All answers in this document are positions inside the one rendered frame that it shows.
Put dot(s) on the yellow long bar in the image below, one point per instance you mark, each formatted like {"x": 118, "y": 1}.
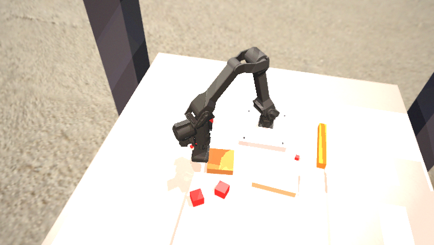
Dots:
{"x": 321, "y": 146}

